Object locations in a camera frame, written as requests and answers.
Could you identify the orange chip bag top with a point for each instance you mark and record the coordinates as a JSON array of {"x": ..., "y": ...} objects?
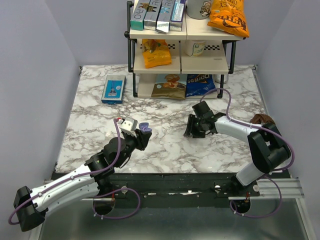
[{"x": 229, "y": 16}]

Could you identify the blue flat product box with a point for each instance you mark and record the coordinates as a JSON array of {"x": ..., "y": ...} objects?
[{"x": 114, "y": 89}]

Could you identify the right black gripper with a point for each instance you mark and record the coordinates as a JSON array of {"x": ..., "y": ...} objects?
[{"x": 189, "y": 126}]

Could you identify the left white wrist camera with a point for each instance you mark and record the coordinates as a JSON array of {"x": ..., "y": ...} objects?
[{"x": 128, "y": 126}]

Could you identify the orange snack bag middle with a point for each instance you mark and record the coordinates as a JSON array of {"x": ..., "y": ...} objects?
[{"x": 155, "y": 53}]

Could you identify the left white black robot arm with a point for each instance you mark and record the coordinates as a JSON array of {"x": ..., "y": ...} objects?
[{"x": 31, "y": 206}]

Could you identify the beige black three-tier shelf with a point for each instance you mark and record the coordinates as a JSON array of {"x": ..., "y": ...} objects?
[{"x": 218, "y": 57}]

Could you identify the white yogurt cup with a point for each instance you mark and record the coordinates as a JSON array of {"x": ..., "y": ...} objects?
[{"x": 194, "y": 48}]

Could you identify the aluminium rail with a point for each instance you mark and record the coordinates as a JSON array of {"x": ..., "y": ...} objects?
[{"x": 265, "y": 189}]

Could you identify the white printed mug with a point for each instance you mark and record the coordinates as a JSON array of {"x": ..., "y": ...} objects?
[{"x": 198, "y": 9}]

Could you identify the purple blue toothpaste box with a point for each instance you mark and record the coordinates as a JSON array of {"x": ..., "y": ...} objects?
[{"x": 178, "y": 12}]

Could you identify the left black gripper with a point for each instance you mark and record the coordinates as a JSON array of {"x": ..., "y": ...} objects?
[{"x": 142, "y": 139}]

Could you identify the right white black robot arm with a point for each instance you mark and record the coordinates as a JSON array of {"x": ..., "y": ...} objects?
[{"x": 268, "y": 148}]

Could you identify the brown snack bag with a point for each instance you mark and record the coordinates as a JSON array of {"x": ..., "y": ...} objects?
[{"x": 172, "y": 86}]

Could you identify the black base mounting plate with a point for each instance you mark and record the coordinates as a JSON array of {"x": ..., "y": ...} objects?
[{"x": 175, "y": 190}]

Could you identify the lavender earbud charging case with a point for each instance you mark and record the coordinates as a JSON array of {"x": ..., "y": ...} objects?
[{"x": 144, "y": 127}]

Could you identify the teal toothpaste box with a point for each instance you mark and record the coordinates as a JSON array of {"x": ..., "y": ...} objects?
[{"x": 138, "y": 15}]

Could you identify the blue Doritos bag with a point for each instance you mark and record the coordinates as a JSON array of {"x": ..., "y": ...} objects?
[{"x": 199, "y": 84}]

